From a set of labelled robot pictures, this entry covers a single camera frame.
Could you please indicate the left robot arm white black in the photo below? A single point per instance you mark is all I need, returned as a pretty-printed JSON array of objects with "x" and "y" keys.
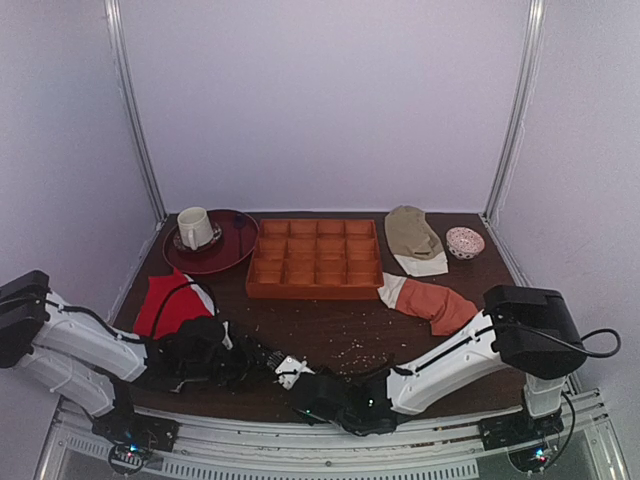
[{"x": 75, "y": 353}]

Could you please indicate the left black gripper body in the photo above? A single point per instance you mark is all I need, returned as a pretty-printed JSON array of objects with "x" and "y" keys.
[{"x": 245, "y": 362}]

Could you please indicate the khaki underwear cream waistband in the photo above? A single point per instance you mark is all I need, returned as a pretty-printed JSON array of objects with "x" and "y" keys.
[{"x": 414, "y": 244}]

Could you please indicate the right aluminium frame post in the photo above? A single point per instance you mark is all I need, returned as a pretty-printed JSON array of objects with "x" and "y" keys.
[{"x": 515, "y": 126}]

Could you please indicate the red underwear white trim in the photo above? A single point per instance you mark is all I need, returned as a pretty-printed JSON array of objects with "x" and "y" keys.
[{"x": 170, "y": 301}]

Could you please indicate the cream ceramic mug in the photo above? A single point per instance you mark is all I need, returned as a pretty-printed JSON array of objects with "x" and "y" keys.
[{"x": 195, "y": 228}]

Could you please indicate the orange underwear white waistband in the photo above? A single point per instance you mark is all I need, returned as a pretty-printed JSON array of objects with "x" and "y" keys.
[{"x": 445, "y": 310}]

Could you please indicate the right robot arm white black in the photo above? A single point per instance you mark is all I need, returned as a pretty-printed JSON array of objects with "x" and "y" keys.
[{"x": 528, "y": 329}]

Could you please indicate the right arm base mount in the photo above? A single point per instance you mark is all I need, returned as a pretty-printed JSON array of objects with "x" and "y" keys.
[{"x": 520, "y": 432}]

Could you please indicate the dark red bowl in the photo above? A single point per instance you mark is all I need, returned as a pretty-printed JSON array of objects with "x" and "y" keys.
[{"x": 239, "y": 234}]

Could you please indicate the pink patterned small bowl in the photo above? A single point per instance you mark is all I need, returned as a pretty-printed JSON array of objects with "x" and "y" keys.
[{"x": 464, "y": 243}]

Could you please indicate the aluminium frame post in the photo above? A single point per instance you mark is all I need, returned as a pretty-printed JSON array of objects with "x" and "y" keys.
[
  {"x": 515, "y": 126},
  {"x": 123, "y": 71}
]

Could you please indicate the left aluminium frame post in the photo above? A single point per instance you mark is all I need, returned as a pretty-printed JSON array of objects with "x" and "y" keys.
[{"x": 123, "y": 71}]

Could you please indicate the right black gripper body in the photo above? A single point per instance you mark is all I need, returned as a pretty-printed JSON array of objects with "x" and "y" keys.
[{"x": 272, "y": 360}]

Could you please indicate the orange wooden compartment tray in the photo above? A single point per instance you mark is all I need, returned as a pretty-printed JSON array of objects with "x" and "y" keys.
[{"x": 316, "y": 259}]

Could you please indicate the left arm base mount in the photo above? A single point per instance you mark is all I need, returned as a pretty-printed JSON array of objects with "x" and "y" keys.
[{"x": 135, "y": 439}]

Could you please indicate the dark saucer plate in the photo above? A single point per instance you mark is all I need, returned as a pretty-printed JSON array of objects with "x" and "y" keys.
[{"x": 217, "y": 235}]

